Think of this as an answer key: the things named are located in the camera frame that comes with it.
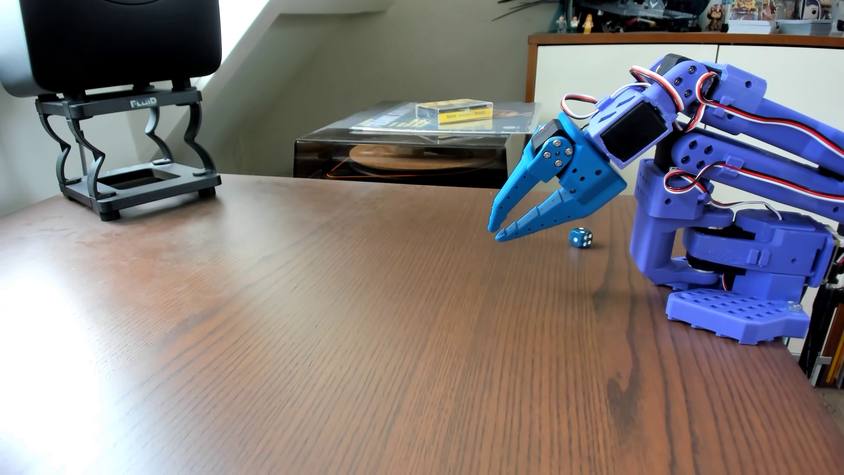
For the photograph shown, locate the black speaker stand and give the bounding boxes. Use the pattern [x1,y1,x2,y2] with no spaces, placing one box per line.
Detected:
[35,79,222,222]

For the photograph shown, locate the white cabinet with wooden top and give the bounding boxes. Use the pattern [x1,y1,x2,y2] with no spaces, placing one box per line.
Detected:
[525,32,844,357]

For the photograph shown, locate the yellow cassette case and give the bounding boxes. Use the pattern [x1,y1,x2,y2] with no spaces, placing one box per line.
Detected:
[415,98,495,126]

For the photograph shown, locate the black metal frame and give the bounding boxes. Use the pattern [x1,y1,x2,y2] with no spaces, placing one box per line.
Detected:
[798,224,844,390]

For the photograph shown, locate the grey box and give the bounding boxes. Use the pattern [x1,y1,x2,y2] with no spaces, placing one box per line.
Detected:
[777,18,836,37]

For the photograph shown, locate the white box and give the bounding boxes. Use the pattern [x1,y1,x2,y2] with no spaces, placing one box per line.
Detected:
[727,19,778,36]

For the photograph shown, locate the red white black servo cable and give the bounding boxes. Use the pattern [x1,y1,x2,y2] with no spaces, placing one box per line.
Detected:
[686,71,844,158]
[663,161,844,200]
[560,65,688,124]

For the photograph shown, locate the bright blue gripper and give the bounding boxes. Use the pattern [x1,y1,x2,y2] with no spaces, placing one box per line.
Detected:
[487,113,628,242]

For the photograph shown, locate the record sleeve in plastic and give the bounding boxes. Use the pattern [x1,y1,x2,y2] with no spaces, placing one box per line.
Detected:
[349,102,539,137]

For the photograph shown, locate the black studio speaker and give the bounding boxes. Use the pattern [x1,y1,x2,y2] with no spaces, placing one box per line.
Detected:
[0,0,223,99]

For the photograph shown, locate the dark model ship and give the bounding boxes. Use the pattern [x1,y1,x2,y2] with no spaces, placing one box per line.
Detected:
[593,0,708,33]

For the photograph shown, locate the turntable with smoked dust cover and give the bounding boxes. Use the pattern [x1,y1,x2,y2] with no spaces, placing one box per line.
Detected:
[293,101,539,190]

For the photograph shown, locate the dark plant leaves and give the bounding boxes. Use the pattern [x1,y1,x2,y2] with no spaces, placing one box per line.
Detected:
[491,0,561,22]

